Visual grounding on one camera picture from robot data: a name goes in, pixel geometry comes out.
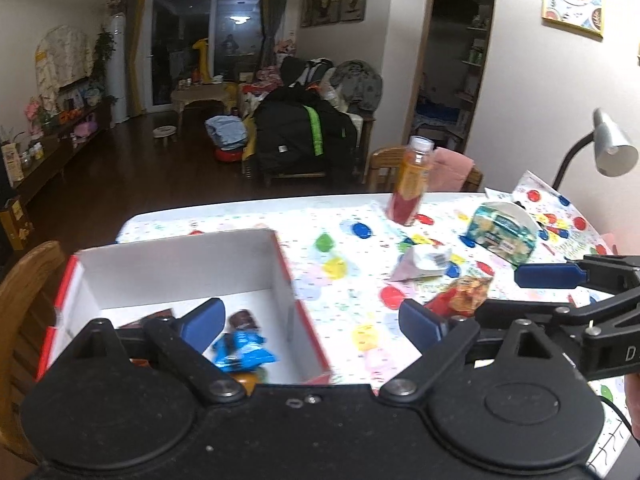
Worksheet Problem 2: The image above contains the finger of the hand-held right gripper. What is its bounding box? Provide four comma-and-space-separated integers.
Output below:
474, 297, 603, 342
514, 254, 640, 293

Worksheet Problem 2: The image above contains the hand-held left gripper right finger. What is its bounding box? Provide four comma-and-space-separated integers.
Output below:
380, 298, 576, 406

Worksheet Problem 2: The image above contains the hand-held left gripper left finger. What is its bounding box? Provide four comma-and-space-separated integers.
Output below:
47, 297, 247, 407

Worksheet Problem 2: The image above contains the brown round snack packet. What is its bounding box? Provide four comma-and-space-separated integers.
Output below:
227, 310, 261, 333

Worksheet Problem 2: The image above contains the orange red snack packet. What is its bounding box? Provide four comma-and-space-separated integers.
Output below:
425, 276, 493, 318

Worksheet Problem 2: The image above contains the blue snack packet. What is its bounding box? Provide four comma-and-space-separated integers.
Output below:
212, 330, 277, 373

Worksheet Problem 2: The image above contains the white snack packet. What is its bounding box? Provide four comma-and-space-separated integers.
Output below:
390, 245, 453, 283

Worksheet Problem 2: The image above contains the yellow snack packet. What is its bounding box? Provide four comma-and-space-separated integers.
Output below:
234, 370, 267, 392

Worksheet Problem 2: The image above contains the red cardboard box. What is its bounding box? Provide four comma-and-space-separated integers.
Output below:
36, 228, 332, 386

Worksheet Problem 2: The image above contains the person's right hand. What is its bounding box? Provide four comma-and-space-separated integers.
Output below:
624, 374, 640, 441

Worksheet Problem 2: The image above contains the green tissue box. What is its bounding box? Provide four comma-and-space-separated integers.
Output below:
467, 201, 538, 263

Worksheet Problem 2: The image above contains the balloon print tablecloth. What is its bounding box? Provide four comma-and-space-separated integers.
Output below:
117, 170, 640, 480

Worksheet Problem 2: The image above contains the orange juice bottle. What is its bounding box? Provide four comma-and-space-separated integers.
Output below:
387, 136, 433, 226

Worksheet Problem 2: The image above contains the pink cloth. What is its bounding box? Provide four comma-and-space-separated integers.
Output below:
432, 149, 475, 192

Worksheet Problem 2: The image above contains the grey desk lamp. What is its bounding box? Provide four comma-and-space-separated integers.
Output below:
550, 108, 638, 193

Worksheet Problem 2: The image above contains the wooden chair with cloth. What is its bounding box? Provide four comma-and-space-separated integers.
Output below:
370, 147, 483, 193

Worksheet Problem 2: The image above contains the blue clothes pile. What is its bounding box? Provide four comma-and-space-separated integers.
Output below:
206, 116, 248, 150

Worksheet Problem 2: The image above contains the black backpack green stripe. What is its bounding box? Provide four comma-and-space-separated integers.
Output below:
252, 87, 358, 176

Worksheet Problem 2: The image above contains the yellow cardboard box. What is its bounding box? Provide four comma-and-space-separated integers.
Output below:
0, 195, 33, 251

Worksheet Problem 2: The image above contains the low wooden cabinet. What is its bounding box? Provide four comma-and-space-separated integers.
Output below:
12, 102, 113, 201

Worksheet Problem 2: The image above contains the small coffee table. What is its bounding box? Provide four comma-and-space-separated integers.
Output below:
171, 84, 237, 126

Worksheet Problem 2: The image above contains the grey jacket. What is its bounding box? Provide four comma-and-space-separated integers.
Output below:
332, 60, 383, 111

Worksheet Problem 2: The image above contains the paper bag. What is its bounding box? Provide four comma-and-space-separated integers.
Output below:
0, 140, 23, 183

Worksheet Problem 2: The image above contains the yellow giraffe toy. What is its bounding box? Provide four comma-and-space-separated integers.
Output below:
192, 37, 215, 83

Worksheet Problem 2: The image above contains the white tower air conditioner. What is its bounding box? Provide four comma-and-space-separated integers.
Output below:
107, 12, 128, 126

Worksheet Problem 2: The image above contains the black white jacket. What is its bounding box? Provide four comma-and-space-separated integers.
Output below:
280, 56, 333, 86

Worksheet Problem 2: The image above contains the sliding glass door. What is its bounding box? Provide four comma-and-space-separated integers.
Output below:
147, 0, 266, 111

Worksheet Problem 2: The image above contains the yellow brown curtain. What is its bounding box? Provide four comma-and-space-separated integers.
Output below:
125, 0, 148, 116

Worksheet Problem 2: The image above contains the green potted plant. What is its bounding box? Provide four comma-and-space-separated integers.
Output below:
92, 30, 116, 81

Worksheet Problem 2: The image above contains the cloth covered television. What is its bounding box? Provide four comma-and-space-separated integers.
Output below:
36, 25, 96, 111

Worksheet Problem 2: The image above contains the grey curtain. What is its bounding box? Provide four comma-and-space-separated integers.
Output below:
260, 0, 293, 53

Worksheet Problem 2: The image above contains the food print wall picture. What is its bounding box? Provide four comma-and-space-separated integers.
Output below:
542, 0, 606, 41

